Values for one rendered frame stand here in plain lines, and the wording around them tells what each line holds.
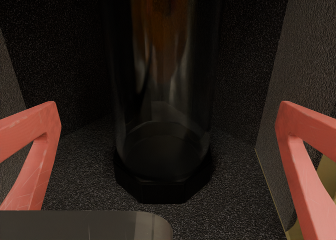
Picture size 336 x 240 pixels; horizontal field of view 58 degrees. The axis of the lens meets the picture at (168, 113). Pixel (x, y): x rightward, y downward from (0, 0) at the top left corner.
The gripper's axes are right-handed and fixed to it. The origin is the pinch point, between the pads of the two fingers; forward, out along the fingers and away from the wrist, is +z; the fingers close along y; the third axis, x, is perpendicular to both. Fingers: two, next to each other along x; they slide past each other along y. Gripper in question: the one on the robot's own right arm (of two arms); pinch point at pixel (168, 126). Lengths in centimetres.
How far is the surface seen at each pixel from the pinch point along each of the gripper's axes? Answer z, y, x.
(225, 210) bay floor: 7.8, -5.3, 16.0
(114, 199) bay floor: 9.0, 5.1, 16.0
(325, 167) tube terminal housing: 5.7, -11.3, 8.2
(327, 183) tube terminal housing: 5.7, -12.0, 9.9
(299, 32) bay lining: 12.9, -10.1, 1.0
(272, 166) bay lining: 11.1, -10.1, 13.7
